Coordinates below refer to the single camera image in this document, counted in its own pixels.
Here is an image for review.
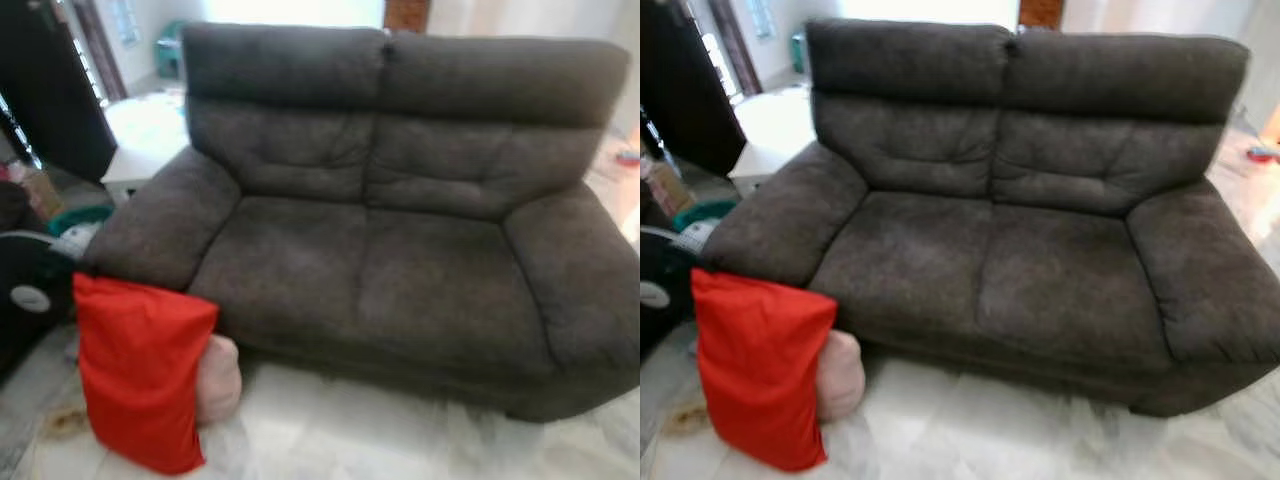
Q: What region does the brown cardboard box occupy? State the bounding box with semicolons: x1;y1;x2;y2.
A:
10;160;63;221
645;160;696;216

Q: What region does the pink pillow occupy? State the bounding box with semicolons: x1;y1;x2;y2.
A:
195;335;243;426
815;330;866;423

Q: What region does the dark brown fabric sofa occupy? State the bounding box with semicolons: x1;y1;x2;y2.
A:
700;18;1280;418
82;22;641;423

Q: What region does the white low table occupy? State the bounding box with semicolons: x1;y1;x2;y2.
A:
100;92;191;206
728;88;816;198

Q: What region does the dark wooden door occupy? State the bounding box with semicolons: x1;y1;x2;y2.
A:
0;0;118;184
640;0;746;178

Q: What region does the black floor fan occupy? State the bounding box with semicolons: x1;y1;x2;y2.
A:
0;220;101;376
640;220;721;356

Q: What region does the red pillow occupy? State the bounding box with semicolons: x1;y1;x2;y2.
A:
690;267;839;473
72;272;219;476

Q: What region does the teal plastic basket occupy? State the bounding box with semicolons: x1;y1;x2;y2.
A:
672;198;739;233
48;204;116;238

